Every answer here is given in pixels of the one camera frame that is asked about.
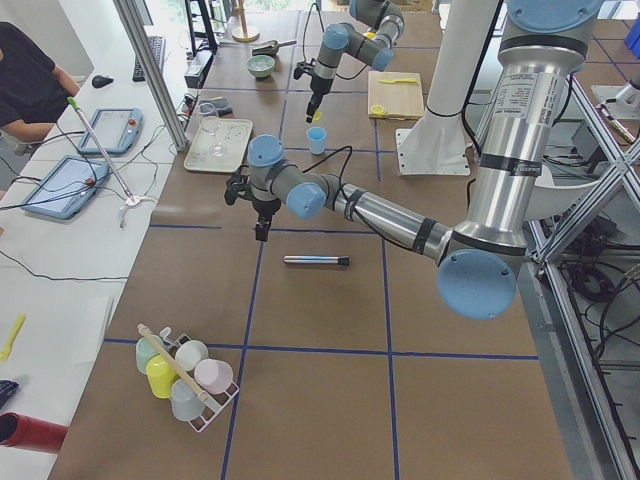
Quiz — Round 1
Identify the light blue cup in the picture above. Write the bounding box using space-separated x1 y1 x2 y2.
306 126 327 155

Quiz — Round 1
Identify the wooden mug tree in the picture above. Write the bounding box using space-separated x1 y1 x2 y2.
231 0 260 43

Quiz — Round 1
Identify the grey folded cloth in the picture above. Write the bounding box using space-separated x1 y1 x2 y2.
204 97 233 117

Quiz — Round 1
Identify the red bottle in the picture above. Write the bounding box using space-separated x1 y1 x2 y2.
1 412 68 454

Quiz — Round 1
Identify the far teach pendant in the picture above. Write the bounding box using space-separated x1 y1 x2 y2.
90 108 143 156

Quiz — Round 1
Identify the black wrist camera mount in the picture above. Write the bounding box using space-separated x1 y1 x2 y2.
224 171 253 206

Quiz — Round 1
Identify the lemon half on board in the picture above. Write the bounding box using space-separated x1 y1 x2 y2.
370 104 387 117

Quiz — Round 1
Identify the aluminium frame post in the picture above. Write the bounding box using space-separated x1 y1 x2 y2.
113 0 188 152

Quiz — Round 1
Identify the black camera cable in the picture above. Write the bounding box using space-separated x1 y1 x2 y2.
302 145 431 251

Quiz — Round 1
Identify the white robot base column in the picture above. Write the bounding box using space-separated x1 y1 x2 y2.
396 0 502 176

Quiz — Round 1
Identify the cream bear tray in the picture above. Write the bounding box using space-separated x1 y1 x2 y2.
183 119 253 174

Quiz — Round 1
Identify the clear wine glass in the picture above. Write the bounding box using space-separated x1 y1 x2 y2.
198 101 224 156

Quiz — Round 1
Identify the near teach pendant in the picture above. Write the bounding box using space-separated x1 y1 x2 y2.
21 155 110 220

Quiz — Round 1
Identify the person in black shirt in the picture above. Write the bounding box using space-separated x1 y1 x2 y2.
1 21 80 143

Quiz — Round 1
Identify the metal muddler black tip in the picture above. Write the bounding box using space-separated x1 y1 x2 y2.
283 255 351 266

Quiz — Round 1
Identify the bamboo cutting board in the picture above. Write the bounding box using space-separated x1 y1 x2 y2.
367 71 425 120

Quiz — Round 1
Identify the metal ice scoop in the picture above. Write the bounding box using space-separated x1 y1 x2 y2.
251 39 297 57

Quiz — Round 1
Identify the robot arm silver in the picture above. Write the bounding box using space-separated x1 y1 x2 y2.
294 1 405 123
247 1 601 320

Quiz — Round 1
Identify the white cup rack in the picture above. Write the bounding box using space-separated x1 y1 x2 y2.
135 324 239 433

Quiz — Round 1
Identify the green bowl of ice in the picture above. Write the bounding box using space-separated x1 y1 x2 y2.
246 55 276 79

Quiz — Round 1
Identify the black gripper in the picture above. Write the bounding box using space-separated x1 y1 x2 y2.
253 199 281 242
306 77 331 123

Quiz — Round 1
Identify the teach pendant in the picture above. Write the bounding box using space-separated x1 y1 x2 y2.
21 155 110 220
90 108 143 156

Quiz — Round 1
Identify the yellow plastic knife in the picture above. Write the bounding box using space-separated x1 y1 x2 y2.
376 77 418 85

